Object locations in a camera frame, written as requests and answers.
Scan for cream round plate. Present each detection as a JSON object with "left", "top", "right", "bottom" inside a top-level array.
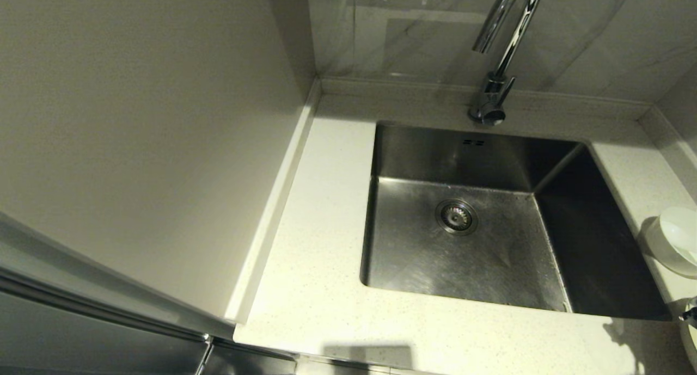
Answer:
[{"left": 680, "top": 321, "right": 697, "bottom": 370}]

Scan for white ceramic bowl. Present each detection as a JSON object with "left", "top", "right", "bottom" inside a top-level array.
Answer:
[{"left": 643, "top": 206, "right": 697, "bottom": 278}]

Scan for stainless steel sink basin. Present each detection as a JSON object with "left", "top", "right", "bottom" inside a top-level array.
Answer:
[{"left": 359, "top": 120, "right": 676, "bottom": 322}]

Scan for round metal drain strainer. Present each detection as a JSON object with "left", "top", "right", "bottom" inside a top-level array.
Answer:
[{"left": 435, "top": 199, "right": 479, "bottom": 236}]

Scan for chrome gooseneck faucet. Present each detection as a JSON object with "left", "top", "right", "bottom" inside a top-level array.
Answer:
[{"left": 467, "top": 0, "right": 546, "bottom": 128}]

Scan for beige tall cabinet side panel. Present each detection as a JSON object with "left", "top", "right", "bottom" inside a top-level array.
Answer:
[{"left": 0, "top": 0, "right": 322, "bottom": 324}]

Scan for grey glossy cabinet front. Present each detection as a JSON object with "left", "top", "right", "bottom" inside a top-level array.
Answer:
[{"left": 0, "top": 212, "right": 298, "bottom": 375}]

